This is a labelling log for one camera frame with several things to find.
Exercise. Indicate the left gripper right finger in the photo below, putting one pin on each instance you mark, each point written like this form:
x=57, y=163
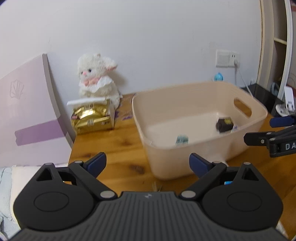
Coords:
x=238, y=198

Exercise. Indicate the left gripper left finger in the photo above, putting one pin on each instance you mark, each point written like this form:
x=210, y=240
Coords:
x=57, y=198

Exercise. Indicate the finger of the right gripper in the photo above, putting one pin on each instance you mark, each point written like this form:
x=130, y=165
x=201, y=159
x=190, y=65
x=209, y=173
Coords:
x=262, y=138
x=277, y=122

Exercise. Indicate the black small box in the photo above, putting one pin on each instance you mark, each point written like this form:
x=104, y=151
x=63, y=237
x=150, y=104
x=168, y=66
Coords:
x=224, y=125

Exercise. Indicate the blue patterned card box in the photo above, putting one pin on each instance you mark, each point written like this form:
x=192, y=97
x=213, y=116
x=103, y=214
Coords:
x=182, y=139

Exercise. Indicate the black box beside table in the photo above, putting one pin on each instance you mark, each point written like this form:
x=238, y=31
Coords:
x=266, y=98

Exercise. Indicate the beige plastic storage basket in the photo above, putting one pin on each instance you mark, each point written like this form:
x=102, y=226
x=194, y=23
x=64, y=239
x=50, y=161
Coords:
x=193, y=110

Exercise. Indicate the pink purple headboard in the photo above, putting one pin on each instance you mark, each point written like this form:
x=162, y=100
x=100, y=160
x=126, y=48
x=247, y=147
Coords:
x=32, y=129

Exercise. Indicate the blue penguin figurine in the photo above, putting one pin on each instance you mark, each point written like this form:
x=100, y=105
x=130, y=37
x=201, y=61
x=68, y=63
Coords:
x=218, y=77

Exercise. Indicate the gold tissue pack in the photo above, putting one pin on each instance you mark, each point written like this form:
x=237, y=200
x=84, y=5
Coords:
x=91, y=114

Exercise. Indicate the purple patterned table mat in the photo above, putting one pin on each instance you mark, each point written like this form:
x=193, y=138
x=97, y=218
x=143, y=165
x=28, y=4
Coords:
x=124, y=111

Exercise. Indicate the white plush bunny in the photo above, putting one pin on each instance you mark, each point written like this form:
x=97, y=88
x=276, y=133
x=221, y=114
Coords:
x=94, y=80

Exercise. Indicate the white camera stand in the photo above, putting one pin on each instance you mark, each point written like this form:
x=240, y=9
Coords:
x=288, y=107

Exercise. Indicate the white wall switch socket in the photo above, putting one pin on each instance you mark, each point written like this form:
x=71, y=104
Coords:
x=225, y=58

